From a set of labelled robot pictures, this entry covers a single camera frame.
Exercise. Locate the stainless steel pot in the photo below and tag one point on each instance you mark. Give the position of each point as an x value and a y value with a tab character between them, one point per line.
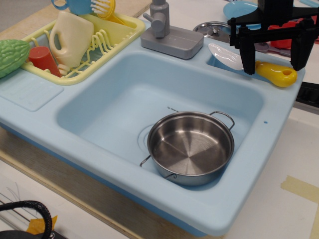
191	148

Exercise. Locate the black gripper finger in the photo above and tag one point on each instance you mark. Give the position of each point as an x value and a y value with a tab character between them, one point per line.
247	50
302	43

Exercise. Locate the steel pot lid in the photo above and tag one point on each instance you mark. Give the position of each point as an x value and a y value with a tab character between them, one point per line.
214	30

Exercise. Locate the cream plastic detergent bottle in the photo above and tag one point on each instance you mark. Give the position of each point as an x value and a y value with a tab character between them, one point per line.
69	40

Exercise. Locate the toy knife yellow handle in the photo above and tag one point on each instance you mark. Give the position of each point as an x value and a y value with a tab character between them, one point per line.
280	76

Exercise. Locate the light blue plate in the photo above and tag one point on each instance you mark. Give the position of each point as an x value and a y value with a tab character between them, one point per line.
239	8

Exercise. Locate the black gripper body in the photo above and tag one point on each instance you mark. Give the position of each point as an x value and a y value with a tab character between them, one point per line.
255	26

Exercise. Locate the yellow tape piece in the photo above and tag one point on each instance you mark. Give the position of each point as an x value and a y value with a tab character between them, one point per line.
36	226

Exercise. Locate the red plastic cup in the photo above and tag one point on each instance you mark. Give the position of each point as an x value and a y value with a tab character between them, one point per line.
42	58

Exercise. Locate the green bitter gourd toy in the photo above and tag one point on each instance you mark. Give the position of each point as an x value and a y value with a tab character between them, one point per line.
13	53

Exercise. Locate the grey toy faucet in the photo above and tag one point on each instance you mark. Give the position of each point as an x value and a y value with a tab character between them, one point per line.
167	39

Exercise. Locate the blue toy cup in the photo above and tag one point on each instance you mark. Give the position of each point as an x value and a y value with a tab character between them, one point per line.
77	7

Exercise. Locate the yellow dish rack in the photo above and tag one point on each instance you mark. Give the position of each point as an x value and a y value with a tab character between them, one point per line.
109	39

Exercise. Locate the grey toy spoon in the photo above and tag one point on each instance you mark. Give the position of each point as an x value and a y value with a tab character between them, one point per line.
264	47

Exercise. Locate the masking tape strip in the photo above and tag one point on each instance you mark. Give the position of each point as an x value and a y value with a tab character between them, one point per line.
301	188

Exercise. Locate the black object right edge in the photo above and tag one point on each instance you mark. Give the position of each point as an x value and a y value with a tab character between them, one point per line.
308	94

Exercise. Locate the yellow dish brush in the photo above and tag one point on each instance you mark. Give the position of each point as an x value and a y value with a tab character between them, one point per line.
105	9

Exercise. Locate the red toy mug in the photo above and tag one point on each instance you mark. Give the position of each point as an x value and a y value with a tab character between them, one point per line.
285	43

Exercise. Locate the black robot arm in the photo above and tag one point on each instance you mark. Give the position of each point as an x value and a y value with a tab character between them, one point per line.
275	5

